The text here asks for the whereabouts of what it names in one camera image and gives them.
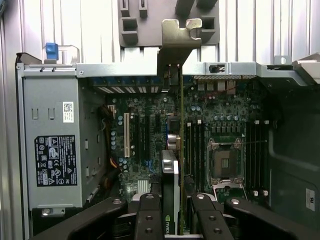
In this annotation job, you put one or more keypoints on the CPU socket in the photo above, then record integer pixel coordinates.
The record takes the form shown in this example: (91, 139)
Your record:
(225, 162)

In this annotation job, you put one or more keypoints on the metal socket cover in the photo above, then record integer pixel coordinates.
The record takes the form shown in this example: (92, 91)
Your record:
(228, 183)

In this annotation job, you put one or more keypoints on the green motherboard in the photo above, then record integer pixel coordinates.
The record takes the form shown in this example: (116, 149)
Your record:
(225, 110)

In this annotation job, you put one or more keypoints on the black open PC case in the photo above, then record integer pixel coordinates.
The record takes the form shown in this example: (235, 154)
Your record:
(287, 162)

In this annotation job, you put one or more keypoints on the white expansion slot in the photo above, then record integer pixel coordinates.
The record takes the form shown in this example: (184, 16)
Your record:
(126, 135)

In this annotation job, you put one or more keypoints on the grey power supply unit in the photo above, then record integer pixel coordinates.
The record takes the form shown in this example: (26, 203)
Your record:
(50, 100)

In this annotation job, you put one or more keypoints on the thin locking lever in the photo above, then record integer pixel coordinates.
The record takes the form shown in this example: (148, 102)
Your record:
(255, 142)

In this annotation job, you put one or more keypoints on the grey parts rack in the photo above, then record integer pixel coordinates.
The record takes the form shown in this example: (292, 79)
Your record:
(150, 30)

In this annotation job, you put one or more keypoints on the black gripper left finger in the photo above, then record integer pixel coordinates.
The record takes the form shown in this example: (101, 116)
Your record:
(148, 217)

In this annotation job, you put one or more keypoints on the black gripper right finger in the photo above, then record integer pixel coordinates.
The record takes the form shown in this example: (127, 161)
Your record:
(210, 220)

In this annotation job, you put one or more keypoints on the silver chipset heatsink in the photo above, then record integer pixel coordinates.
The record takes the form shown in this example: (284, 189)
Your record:
(143, 185)

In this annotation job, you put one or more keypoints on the blue release latch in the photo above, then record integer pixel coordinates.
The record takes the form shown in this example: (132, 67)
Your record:
(51, 51)

